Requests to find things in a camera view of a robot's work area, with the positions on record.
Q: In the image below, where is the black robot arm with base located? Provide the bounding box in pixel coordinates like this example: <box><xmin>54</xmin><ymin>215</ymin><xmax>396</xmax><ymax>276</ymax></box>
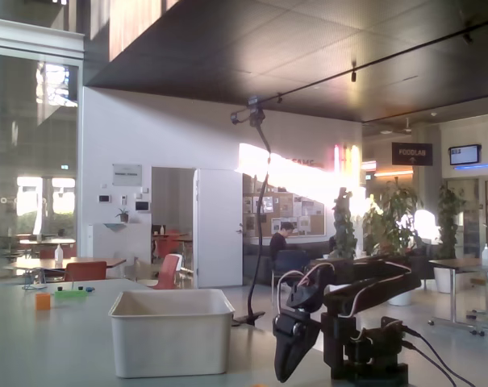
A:
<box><xmin>283</xmin><ymin>257</ymin><xmax>424</xmax><ymax>384</ymax></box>

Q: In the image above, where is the white plastic bin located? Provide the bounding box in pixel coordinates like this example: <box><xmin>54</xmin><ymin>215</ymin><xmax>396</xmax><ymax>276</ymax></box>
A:
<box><xmin>107</xmin><ymin>288</ymin><xmax>236</xmax><ymax>380</ymax></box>

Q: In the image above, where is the green flat block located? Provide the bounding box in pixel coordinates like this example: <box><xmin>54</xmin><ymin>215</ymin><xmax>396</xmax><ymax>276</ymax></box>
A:
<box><xmin>53</xmin><ymin>289</ymin><xmax>88</xmax><ymax>303</ymax></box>

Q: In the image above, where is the dark blue chair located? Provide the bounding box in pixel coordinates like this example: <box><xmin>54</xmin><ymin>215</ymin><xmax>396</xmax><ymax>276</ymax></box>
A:
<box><xmin>271</xmin><ymin>249</ymin><xmax>312</xmax><ymax>283</ymax></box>

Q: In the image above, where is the seated person in dark clothes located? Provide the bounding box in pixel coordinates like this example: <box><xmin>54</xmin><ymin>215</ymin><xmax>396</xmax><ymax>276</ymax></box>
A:
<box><xmin>269</xmin><ymin>220</ymin><xmax>305</xmax><ymax>267</ymax></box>

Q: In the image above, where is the dark sofa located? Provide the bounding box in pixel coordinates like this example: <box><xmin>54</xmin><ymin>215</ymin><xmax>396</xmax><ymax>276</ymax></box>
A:
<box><xmin>243</xmin><ymin>237</ymin><xmax>336</xmax><ymax>285</ymax></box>

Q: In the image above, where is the white plant pot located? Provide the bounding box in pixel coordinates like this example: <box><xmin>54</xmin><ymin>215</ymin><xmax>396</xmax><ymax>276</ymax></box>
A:
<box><xmin>433</xmin><ymin>267</ymin><xmax>454</xmax><ymax>294</ymax></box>
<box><xmin>387</xmin><ymin>286</ymin><xmax>415</xmax><ymax>306</ymax></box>

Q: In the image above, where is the tall climbing plant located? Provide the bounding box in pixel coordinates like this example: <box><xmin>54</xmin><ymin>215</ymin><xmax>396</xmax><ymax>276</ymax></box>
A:
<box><xmin>332</xmin><ymin>187</ymin><xmax>360</xmax><ymax>261</ymax></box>

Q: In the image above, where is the cork bulletin board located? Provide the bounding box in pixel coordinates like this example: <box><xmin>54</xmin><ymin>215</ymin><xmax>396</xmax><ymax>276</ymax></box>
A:
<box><xmin>243</xmin><ymin>192</ymin><xmax>327</xmax><ymax>238</ymax></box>

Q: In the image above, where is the white open door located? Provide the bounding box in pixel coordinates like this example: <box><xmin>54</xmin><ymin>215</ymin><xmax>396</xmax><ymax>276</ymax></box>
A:
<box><xmin>193</xmin><ymin>168</ymin><xmax>244</xmax><ymax>289</ymax></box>

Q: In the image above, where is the large leafy plant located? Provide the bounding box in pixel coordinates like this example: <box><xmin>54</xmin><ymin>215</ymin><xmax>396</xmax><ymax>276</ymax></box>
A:
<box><xmin>362</xmin><ymin>177</ymin><xmax>425</xmax><ymax>267</ymax></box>

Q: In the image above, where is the red chair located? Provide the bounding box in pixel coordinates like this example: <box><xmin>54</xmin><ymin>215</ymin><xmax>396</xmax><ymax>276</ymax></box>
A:
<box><xmin>64</xmin><ymin>260</ymin><xmax>107</xmax><ymax>282</ymax></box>
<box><xmin>150</xmin><ymin>253</ymin><xmax>183</xmax><ymax>290</ymax></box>

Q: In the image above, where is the wooden table with metal legs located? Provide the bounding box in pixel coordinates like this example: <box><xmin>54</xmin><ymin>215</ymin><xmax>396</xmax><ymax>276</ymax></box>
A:
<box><xmin>428</xmin><ymin>257</ymin><xmax>488</xmax><ymax>336</ymax></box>

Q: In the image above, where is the yellow neon tube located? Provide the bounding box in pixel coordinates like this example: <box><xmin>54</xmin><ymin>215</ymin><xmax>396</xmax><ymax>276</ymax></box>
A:
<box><xmin>349</xmin><ymin>144</ymin><xmax>361</xmax><ymax>182</ymax></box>

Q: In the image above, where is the slim tall plant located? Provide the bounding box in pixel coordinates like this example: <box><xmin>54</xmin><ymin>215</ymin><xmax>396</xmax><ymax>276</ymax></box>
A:
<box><xmin>435</xmin><ymin>184</ymin><xmax>467</xmax><ymax>261</ymax></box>

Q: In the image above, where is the wooden cafe table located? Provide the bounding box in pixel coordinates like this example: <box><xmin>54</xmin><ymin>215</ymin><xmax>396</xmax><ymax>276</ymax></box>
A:
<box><xmin>3</xmin><ymin>256</ymin><xmax>127</xmax><ymax>283</ymax></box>

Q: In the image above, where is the white cabinet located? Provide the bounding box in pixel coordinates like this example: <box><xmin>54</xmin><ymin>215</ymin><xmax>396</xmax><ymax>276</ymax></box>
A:
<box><xmin>86</xmin><ymin>222</ymin><xmax>152</xmax><ymax>283</ymax></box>

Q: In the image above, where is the black foodlab sign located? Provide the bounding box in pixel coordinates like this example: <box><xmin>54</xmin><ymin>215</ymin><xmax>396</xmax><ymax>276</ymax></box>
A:
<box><xmin>391</xmin><ymin>142</ymin><xmax>433</xmax><ymax>166</ymax></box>

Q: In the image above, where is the ceiling fan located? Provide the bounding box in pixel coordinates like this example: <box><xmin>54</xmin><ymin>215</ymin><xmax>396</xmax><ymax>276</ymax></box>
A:
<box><xmin>382</xmin><ymin>118</ymin><xmax>414</xmax><ymax>136</ymax></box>

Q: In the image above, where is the white wrist servo wire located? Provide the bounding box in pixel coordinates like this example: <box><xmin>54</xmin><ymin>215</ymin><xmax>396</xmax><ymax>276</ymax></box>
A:
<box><xmin>276</xmin><ymin>261</ymin><xmax>336</xmax><ymax>314</ymax></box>

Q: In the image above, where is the white arm servo wire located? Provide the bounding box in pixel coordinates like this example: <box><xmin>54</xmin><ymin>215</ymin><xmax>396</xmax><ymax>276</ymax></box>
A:
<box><xmin>346</xmin><ymin>261</ymin><xmax>413</xmax><ymax>323</ymax></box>

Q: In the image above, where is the black gooseneck camera mount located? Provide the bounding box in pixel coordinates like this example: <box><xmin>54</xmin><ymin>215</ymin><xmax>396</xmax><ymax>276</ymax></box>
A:
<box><xmin>245</xmin><ymin>120</ymin><xmax>273</xmax><ymax>323</ymax></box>

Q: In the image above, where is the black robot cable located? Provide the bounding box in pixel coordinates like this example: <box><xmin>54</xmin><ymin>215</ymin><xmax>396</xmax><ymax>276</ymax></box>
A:
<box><xmin>400</xmin><ymin>325</ymin><xmax>474</xmax><ymax>387</ymax></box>
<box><xmin>400</xmin><ymin>341</ymin><xmax>458</xmax><ymax>387</ymax></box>

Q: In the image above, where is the camera on gooseneck mount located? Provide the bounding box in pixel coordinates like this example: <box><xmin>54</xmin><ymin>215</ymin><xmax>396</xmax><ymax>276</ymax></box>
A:
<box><xmin>229</xmin><ymin>94</ymin><xmax>267</xmax><ymax>128</ymax></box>

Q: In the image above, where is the white wall notice board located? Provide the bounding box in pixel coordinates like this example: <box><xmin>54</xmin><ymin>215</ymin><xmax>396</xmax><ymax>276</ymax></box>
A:
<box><xmin>112</xmin><ymin>163</ymin><xmax>144</xmax><ymax>187</ymax></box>

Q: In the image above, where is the wall monitor screen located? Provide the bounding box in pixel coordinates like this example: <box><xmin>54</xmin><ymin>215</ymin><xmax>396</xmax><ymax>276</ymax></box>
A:
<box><xmin>448</xmin><ymin>144</ymin><xmax>482</xmax><ymax>166</ymax></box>

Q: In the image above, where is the black ceiling track rail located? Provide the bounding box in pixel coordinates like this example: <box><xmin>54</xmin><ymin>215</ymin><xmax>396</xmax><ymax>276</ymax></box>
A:
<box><xmin>263</xmin><ymin>15</ymin><xmax>488</xmax><ymax>106</ymax></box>

